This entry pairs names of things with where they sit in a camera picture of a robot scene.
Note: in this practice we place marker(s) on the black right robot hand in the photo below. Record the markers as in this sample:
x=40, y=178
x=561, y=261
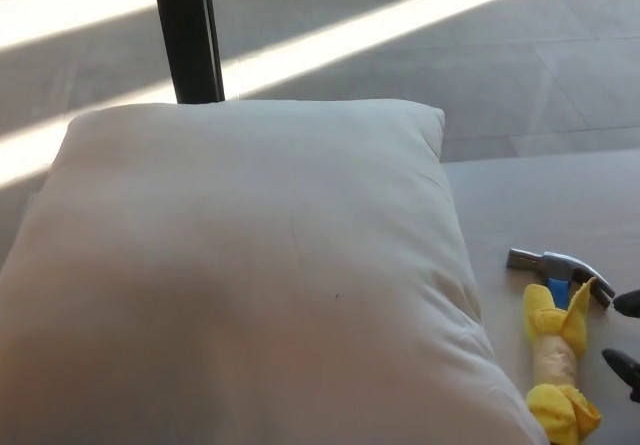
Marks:
x=631, y=301

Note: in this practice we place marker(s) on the claw hammer with yellow cloth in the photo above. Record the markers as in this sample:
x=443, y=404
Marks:
x=552, y=360

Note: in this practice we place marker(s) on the black vertical post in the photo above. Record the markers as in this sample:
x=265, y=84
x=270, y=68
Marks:
x=185, y=35

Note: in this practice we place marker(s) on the white pillow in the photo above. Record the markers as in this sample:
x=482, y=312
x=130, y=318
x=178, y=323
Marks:
x=240, y=275

